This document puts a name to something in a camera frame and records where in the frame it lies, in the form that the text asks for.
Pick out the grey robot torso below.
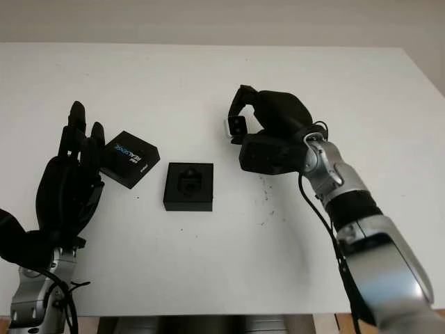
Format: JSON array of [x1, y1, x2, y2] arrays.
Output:
[[99, 315, 314, 334]]

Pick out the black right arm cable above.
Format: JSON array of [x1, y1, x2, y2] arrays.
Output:
[[297, 120, 376, 334]]

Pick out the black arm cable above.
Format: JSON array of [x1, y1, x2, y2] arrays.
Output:
[[297, 120, 376, 334], [20, 266, 92, 334]]

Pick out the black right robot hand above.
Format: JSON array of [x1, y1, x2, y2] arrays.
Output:
[[227, 83, 314, 144]]

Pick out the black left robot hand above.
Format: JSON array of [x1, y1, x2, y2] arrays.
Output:
[[34, 100, 107, 250]]

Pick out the black camera box base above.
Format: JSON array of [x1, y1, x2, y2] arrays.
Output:
[[162, 161, 214, 213]]

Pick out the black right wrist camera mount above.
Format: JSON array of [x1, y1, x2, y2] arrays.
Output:
[[238, 131, 310, 175]]

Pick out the black RealSense box lid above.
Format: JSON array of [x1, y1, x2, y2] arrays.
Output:
[[99, 130, 161, 190]]

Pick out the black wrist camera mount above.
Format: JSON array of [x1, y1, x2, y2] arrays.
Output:
[[238, 131, 310, 175], [0, 207, 48, 269]]

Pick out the small silver RealSense camera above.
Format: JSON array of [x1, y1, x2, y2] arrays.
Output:
[[224, 116, 248, 138]]

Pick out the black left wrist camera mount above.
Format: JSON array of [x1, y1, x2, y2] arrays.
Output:
[[0, 207, 48, 269]]

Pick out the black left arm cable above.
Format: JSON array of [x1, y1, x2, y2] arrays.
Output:
[[20, 266, 92, 334]]

